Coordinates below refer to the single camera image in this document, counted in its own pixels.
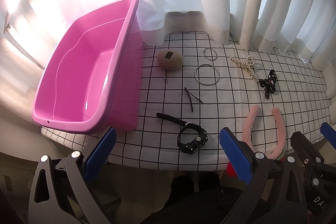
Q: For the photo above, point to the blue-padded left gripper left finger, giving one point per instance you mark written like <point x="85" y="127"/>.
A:
<point x="60" y="192"/>

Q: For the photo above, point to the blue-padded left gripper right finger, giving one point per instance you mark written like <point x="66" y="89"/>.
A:
<point x="274" y="190"/>

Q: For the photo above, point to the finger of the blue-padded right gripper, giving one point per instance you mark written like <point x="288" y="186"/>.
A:
<point x="329" y="133"/>
<point x="313" y="161"/>

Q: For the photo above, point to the pink fluffy headband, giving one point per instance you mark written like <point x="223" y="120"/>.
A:
<point x="281" y="131"/>

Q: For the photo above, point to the black wrist watch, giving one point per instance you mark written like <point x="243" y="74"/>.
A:
<point x="191" y="137"/>

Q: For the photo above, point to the black polka dot bow clip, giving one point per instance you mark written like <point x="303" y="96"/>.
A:
<point x="269" y="84"/>

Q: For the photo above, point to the pearl hair claw clip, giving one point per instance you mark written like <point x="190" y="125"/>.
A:
<point x="246" y="65"/>

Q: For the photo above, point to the black hair pins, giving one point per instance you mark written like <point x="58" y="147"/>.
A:
<point x="191" y="96"/>

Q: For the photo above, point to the large silver bangle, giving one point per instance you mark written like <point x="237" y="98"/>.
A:
<point x="207" y="74"/>

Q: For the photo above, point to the small silver hoop rings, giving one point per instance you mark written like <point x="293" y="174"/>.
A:
<point x="210" y="54"/>

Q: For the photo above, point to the beige fluffy hair clip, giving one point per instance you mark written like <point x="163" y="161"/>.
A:
<point x="170" y="60"/>

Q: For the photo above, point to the white black grid bedsheet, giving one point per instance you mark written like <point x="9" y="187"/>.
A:
<point x="300" y="95"/>

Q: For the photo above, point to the pink plastic tub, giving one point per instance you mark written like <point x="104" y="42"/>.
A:
<point x="93" y="79"/>

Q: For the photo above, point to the small silver hair pin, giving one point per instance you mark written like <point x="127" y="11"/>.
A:
<point x="165" y="77"/>

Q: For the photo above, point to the window frame bar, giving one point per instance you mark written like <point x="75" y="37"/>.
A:
<point x="17" y="41"/>

